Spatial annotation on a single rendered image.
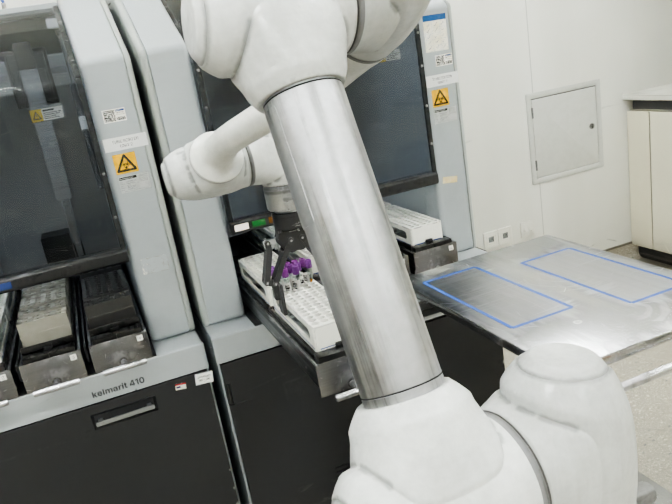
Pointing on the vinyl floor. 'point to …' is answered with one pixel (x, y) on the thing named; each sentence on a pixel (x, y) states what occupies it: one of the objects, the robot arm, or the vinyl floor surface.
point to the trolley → (559, 302)
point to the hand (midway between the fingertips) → (305, 297)
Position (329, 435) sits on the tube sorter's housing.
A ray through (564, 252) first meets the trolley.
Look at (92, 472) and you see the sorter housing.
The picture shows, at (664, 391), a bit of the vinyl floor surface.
